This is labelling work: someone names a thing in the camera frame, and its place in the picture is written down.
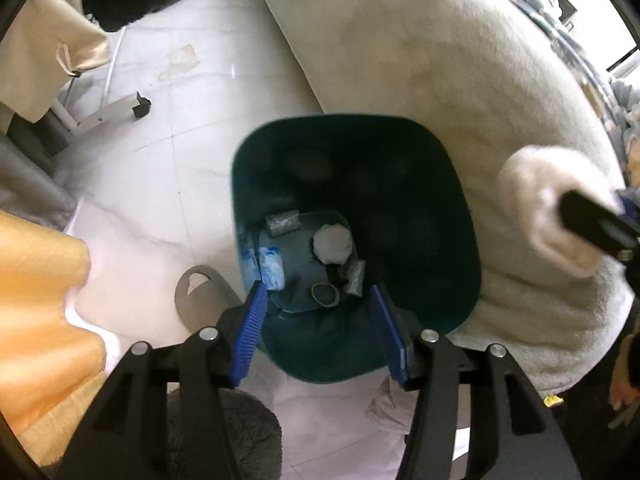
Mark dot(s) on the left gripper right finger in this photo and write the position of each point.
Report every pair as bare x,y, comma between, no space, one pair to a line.
513,435

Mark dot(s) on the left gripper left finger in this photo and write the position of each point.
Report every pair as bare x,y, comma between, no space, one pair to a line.
123,435

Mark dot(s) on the black round band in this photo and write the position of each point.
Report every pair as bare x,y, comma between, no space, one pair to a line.
325,295

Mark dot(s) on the blue white tissue pack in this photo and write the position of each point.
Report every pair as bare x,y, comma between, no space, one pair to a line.
263,264

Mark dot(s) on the grey wrapper small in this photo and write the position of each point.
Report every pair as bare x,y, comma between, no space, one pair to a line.
354,277

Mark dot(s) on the white glove ball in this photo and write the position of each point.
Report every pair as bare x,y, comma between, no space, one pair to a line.
333,244

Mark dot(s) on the dark teal trash bin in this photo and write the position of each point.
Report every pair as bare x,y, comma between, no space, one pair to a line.
392,184

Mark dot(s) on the right hand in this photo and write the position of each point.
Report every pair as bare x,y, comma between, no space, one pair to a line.
624,389

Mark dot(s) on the orange curtain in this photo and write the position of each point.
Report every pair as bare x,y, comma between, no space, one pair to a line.
51,370

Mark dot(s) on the blue patterned fleece blanket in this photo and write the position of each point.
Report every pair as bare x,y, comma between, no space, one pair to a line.
615,101

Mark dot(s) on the hanging clothes on rack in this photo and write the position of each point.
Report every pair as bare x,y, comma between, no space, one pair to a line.
49,42

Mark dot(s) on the white clothes rack frame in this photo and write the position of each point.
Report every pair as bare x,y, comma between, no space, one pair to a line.
133,104

